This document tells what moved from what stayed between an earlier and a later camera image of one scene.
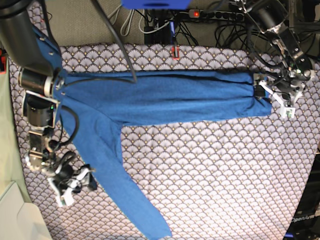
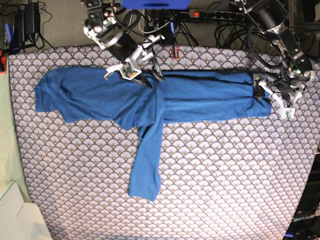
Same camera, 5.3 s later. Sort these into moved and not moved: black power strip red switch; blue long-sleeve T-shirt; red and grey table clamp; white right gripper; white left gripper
Moved: white left gripper; blue long-sleeve T-shirt
Not moved: white right gripper; black power strip red switch; red and grey table clamp
